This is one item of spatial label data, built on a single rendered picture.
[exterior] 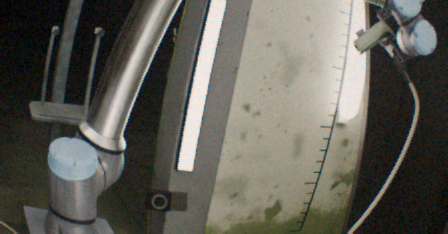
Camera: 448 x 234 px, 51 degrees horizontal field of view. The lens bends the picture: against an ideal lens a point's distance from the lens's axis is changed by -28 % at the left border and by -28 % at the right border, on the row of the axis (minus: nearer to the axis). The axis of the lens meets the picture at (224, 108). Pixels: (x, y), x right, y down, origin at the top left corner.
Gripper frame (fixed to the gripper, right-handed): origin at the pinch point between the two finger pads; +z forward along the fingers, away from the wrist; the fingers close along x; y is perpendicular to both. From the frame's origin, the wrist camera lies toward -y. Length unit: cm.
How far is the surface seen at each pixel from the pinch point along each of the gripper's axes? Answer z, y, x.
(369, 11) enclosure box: 13.8, -8.3, 4.9
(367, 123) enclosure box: 25.5, 22.1, -16.8
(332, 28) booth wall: 74, -7, 3
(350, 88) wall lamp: 76, 17, -5
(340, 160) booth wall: 92, 43, -24
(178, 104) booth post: 60, -18, -64
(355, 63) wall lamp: 73, 10, 3
